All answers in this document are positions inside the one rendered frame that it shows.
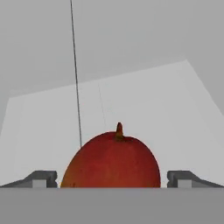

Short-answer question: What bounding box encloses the grey fridge shelf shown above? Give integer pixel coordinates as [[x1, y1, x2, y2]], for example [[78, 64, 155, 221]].
[[0, 59, 224, 188]]

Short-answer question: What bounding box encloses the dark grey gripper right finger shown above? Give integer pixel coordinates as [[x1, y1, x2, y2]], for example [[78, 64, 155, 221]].
[[166, 170, 224, 189]]

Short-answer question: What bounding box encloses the red mango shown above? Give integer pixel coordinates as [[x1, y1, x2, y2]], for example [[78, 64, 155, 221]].
[[59, 122, 162, 189]]

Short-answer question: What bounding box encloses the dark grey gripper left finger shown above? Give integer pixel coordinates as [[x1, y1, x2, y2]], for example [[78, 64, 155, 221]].
[[0, 170, 59, 189]]

